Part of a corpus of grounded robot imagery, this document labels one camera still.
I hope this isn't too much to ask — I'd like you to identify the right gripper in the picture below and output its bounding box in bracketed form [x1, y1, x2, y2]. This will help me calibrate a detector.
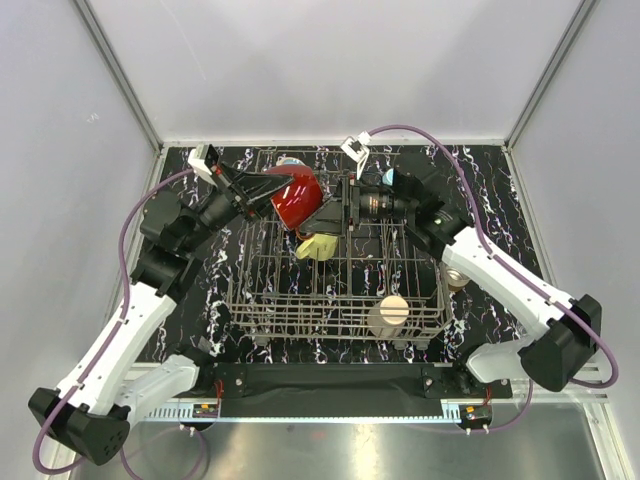
[299, 170, 414, 238]

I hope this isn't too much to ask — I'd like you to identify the light blue mug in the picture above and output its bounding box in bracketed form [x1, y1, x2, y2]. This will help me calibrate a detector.
[381, 169, 395, 186]

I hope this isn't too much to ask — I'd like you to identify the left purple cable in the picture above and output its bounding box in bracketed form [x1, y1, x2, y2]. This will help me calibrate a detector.
[32, 168, 206, 476]

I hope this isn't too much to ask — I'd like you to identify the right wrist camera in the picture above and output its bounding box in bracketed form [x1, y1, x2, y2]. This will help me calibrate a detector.
[340, 131, 371, 180]

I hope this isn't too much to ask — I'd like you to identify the yellow-green mug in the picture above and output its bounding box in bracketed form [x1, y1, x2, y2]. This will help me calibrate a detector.
[295, 233, 339, 261]

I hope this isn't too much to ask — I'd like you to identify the blue butterfly mug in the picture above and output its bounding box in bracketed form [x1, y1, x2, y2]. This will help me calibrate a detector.
[275, 156, 306, 174]

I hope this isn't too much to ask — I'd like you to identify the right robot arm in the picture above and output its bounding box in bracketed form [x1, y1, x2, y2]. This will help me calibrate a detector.
[300, 154, 602, 397]

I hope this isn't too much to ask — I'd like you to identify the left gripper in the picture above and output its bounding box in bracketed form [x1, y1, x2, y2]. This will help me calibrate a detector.
[178, 161, 296, 253]

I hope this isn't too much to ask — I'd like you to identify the beige paper cup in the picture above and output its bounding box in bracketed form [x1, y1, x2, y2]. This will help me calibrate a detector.
[366, 295, 410, 340]

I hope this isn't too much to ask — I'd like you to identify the steel brown tumbler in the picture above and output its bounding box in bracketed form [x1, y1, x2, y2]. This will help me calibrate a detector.
[444, 266, 470, 292]

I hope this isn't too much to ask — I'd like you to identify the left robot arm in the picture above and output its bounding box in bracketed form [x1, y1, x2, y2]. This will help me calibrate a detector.
[28, 164, 295, 475]

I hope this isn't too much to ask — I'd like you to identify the grey wire dish rack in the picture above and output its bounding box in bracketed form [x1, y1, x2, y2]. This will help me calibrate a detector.
[221, 147, 454, 350]

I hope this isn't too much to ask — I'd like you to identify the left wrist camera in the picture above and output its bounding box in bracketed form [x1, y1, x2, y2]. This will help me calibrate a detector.
[187, 144, 219, 184]

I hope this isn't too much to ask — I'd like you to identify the red mug cream interior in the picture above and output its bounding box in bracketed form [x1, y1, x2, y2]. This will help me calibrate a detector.
[267, 164, 323, 230]

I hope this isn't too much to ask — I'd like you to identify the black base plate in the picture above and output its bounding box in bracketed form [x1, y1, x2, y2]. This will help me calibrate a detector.
[181, 363, 490, 398]

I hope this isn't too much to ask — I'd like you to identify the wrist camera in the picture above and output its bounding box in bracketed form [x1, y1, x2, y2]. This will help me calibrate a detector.
[340, 131, 371, 180]
[187, 144, 219, 184]

